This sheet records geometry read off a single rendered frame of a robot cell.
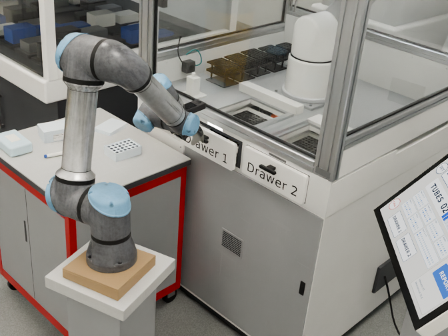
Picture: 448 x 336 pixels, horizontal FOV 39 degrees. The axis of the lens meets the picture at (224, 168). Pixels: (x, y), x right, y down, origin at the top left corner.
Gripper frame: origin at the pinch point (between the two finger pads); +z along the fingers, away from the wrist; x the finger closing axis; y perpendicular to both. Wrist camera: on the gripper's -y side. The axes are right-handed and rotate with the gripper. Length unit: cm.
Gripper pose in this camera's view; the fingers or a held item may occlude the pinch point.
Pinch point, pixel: (199, 137)
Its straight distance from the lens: 237.8
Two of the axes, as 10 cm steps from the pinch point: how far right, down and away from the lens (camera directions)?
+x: 7.1, 3.9, -5.9
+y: -6.2, 7.4, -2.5
